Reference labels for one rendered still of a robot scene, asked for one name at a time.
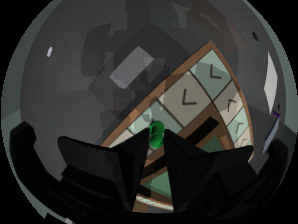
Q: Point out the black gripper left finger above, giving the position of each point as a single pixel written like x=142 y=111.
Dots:
x=122 y=164

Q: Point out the square ring of arrow tiles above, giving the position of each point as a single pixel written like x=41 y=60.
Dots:
x=161 y=88

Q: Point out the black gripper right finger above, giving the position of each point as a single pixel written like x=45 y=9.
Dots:
x=190 y=168

